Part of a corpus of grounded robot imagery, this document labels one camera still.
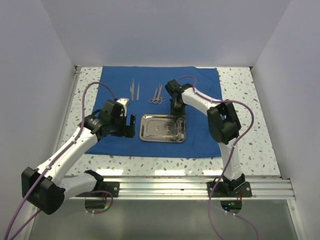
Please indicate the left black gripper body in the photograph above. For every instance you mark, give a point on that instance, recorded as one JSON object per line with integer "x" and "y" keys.
{"x": 118, "y": 125}

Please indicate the blue surgical cloth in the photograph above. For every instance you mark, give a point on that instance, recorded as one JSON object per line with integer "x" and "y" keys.
{"x": 198, "y": 142}

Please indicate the steel tweezers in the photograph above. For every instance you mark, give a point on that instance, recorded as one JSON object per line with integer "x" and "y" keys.
{"x": 138, "y": 92}
{"x": 132, "y": 90}

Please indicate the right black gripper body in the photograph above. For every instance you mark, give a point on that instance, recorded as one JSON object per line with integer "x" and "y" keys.
{"x": 177, "y": 110}

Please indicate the steel instrument tray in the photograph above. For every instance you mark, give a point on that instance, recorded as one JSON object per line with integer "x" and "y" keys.
{"x": 162, "y": 128}

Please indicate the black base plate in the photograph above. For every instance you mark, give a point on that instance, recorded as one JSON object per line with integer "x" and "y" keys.
{"x": 113, "y": 187}
{"x": 223, "y": 191}

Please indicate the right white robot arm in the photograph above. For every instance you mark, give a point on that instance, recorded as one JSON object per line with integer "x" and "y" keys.
{"x": 223, "y": 124}

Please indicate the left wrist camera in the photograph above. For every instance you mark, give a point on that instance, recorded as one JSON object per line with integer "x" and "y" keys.
{"x": 124, "y": 101}

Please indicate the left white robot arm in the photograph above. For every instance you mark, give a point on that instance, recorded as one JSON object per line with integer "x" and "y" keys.
{"x": 46, "y": 187}

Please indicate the steel surgical scissors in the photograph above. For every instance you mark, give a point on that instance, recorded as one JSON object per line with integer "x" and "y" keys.
{"x": 154, "y": 99}

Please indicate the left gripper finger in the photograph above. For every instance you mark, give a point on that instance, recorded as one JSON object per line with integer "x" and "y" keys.
{"x": 129, "y": 131}
{"x": 132, "y": 120}

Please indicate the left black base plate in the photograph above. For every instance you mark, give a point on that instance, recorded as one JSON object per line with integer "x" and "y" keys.
{"x": 113, "y": 187}

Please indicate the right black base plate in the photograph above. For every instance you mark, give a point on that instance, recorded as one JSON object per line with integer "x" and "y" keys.
{"x": 223, "y": 191}

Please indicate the aluminium mounting rail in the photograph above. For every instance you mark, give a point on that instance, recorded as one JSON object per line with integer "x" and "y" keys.
{"x": 195, "y": 188}

